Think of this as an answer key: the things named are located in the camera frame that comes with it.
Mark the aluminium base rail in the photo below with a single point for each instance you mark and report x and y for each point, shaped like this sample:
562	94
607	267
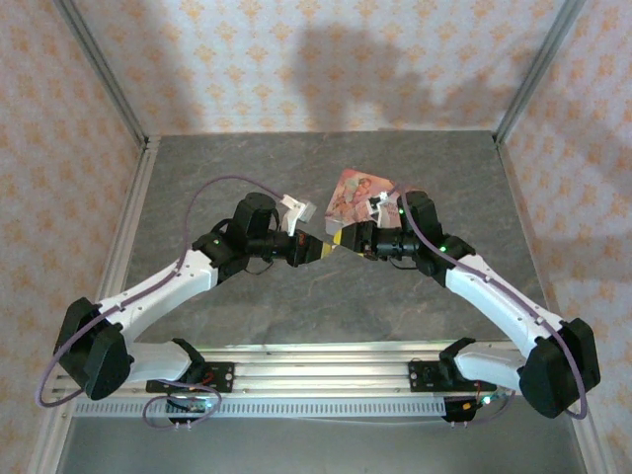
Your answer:
321	370

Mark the pink illustrated storybook box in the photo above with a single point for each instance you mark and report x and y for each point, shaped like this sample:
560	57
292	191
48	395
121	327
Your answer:
353	192

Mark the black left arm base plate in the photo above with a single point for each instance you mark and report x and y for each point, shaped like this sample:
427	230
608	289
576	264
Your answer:
219	377

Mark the aluminium table side rail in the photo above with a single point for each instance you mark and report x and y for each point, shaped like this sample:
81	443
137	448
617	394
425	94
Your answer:
526	217
131	217

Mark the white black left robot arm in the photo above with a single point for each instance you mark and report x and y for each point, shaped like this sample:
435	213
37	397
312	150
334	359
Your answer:
163	286

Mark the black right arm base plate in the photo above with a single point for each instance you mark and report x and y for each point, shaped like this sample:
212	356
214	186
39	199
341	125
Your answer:
424	375

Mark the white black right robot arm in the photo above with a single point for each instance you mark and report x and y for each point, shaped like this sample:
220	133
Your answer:
494	296

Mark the aluminium frame post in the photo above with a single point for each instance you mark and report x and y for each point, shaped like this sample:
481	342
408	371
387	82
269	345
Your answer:
106	74
535	69

